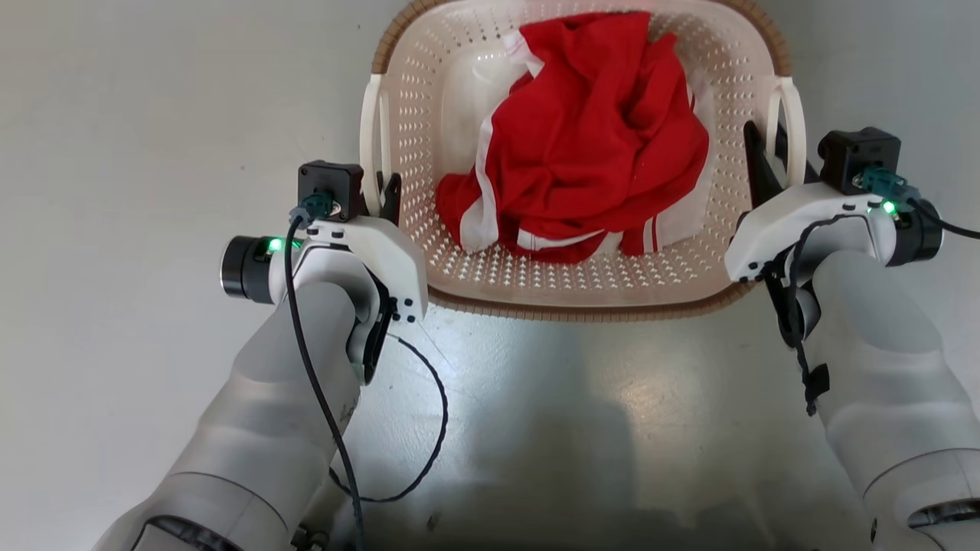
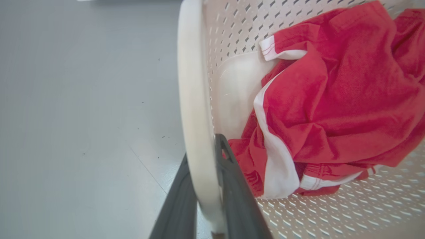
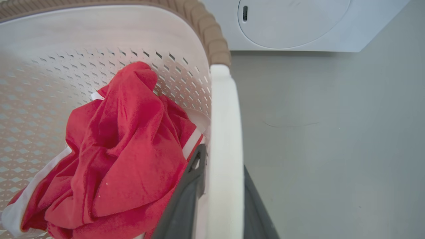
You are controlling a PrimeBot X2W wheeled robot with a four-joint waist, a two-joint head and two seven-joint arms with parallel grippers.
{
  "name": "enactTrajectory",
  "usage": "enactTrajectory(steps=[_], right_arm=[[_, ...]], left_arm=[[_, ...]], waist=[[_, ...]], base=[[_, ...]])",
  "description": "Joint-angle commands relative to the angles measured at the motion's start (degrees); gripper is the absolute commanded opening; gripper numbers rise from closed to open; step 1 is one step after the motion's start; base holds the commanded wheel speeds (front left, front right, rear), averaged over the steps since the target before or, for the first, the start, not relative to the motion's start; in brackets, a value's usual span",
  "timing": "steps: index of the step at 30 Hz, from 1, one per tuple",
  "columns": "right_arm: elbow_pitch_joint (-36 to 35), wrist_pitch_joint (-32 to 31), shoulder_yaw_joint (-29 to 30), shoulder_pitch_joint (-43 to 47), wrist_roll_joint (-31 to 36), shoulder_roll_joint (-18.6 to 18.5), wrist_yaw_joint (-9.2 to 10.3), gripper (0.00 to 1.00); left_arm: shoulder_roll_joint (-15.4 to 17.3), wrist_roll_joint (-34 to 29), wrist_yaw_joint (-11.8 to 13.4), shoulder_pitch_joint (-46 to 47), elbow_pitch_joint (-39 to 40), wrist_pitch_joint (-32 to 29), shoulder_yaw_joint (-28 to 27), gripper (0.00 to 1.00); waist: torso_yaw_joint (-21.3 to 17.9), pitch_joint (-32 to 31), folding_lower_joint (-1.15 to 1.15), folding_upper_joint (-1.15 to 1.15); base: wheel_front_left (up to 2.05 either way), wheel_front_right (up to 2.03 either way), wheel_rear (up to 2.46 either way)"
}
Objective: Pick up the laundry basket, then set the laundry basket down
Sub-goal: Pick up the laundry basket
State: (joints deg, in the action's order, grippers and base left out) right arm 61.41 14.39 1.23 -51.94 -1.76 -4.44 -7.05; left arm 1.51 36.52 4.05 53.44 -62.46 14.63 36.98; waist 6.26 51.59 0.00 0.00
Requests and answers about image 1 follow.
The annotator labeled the red garment with white stripes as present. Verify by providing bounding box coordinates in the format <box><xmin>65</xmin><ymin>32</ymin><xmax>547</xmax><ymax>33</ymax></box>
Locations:
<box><xmin>436</xmin><ymin>11</ymin><xmax>712</xmax><ymax>266</ymax></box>

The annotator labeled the beige plastic laundry basket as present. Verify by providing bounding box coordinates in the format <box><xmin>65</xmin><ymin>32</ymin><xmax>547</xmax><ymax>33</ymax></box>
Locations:
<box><xmin>359</xmin><ymin>0</ymin><xmax>808</xmax><ymax>323</ymax></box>

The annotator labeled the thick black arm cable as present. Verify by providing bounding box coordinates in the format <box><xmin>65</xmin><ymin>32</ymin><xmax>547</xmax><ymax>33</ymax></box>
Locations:
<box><xmin>284</xmin><ymin>193</ymin><xmax>366</xmax><ymax>551</ymax></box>
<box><xmin>861</xmin><ymin>168</ymin><xmax>980</xmax><ymax>241</ymax></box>

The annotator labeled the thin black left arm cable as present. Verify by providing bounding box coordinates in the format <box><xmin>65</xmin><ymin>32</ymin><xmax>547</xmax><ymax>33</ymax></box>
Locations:
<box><xmin>329</xmin><ymin>332</ymin><xmax>449</xmax><ymax>504</ymax></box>

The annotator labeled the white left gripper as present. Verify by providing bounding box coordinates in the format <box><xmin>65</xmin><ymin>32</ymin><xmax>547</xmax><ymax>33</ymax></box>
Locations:
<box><xmin>293</xmin><ymin>171</ymin><xmax>429</xmax><ymax>324</ymax></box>

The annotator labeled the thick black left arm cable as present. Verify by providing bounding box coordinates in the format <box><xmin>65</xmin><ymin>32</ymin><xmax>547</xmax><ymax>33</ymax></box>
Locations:
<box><xmin>284</xmin><ymin>193</ymin><xmax>366</xmax><ymax>551</ymax></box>

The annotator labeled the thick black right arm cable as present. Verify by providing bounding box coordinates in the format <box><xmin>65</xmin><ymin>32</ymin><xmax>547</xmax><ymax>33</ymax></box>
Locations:
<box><xmin>861</xmin><ymin>168</ymin><xmax>980</xmax><ymax>241</ymax></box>

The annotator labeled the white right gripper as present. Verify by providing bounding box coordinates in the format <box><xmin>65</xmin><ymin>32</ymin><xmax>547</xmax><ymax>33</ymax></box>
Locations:
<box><xmin>724</xmin><ymin>120</ymin><xmax>898</xmax><ymax>285</ymax></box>

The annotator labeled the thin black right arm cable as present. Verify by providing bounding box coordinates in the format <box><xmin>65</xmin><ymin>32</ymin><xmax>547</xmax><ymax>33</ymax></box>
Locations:
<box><xmin>764</xmin><ymin>217</ymin><xmax>846</xmax><ymax>418</ymax></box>

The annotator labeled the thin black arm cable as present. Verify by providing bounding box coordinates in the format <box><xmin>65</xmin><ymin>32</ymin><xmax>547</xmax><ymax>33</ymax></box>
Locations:
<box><xmin>329</xmin><ymin>332</ymin><xmax>449</xmax><ymax>504</ymax></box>
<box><xmin>764</xmin><ymin>217</ymin><xmax>846</xmax><ymax>418</ymax></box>

